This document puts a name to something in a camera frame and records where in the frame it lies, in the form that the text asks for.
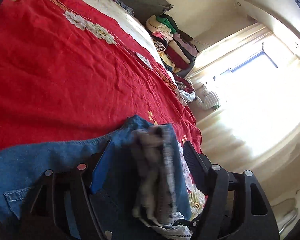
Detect blue denim pants lace trim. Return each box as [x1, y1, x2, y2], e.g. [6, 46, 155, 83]
[0, 115, 191, 239]

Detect white knitted garment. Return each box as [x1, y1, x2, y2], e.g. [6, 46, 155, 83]
[195, 83, 220, 111]

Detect cream curtain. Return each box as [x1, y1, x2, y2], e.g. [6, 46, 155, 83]
[189, 23, 300, 170]

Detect loose pile of clothes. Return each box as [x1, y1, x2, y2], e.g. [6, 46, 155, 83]
[173, 73, 196, 103]

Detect red floral bed cover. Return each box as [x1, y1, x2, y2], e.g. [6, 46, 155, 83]
[0, 0, 202, 224]

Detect stack of folded clothes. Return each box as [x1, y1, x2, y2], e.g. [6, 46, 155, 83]
[146, 14, 199, 77]

